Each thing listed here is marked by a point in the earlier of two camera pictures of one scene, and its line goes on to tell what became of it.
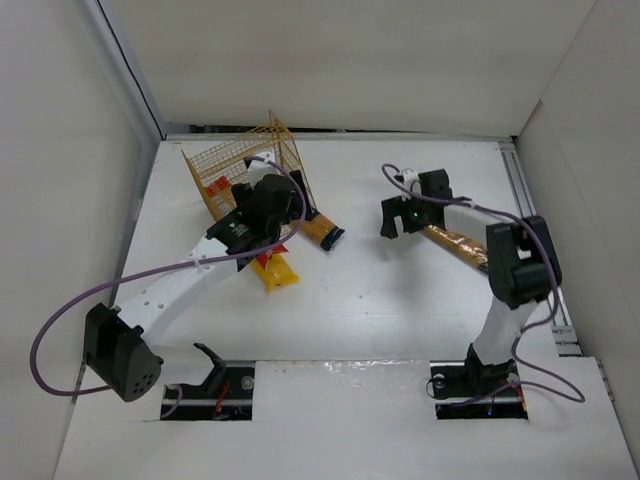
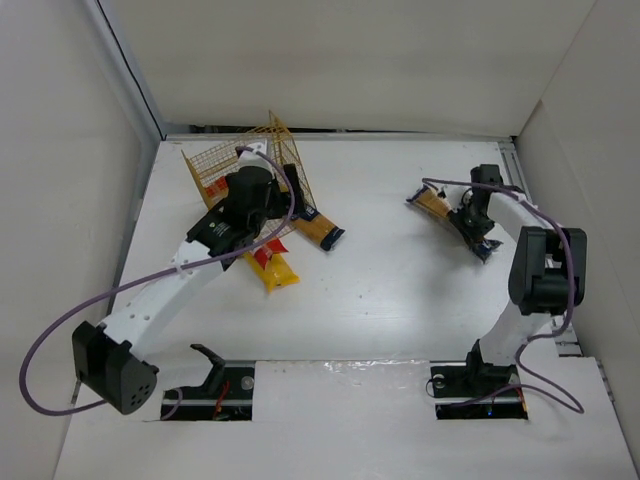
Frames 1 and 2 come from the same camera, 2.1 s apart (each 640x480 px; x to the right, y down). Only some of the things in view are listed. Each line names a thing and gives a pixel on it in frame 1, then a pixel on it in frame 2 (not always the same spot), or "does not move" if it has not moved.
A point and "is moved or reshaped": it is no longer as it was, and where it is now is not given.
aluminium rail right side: [567, 344] does not move
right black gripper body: [396, 211] → [461, 220]
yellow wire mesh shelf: [229, 157] does not move
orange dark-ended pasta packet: [474, 252] is moved or reshaped
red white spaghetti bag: [221, 195] does not move
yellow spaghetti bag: [276, 272] does not move
